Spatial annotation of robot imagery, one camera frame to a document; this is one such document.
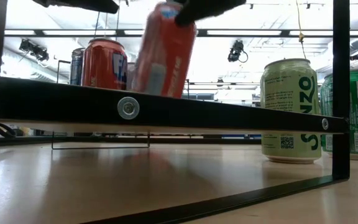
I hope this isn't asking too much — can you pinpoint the red can blue white print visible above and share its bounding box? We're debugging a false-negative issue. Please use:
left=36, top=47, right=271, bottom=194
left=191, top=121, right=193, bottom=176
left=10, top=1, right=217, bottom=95
left=81, top=37, right=129, bottom=91
left=131, top=0, right=198, bottom=100

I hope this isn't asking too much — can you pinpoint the blue silver Red Bull can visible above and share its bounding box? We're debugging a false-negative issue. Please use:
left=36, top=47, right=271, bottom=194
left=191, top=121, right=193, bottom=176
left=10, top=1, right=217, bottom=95
left=70, top=47, right=86, bottom=86

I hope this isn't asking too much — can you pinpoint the pale green Sanzo can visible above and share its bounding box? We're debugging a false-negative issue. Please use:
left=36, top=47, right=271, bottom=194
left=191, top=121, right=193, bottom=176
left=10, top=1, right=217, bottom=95
left=259, top=58, right=323, bottom=165

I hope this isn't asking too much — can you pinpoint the black ceiling spotlight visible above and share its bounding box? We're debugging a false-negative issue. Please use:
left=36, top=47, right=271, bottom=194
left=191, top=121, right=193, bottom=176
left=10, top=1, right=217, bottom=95
left=227, top=39, right=249, bottom=63
left=19, top=39, right=50, bottom=62

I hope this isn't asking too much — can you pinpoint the black ceiling light track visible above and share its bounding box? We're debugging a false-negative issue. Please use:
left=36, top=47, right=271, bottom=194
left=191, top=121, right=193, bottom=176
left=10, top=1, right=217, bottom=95
left=0, top=28, right=358, bottom=39

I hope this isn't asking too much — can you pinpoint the yellow hanging cord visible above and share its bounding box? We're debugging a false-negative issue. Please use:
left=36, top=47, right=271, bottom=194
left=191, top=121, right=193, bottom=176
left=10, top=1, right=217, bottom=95
left=295, top=0, right=307, bottom=60

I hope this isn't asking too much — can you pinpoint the black aluminium rig frame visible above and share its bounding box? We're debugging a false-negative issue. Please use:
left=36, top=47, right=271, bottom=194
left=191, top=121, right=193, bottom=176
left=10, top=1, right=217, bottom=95
left=0, top=133, right=262, bottom=147

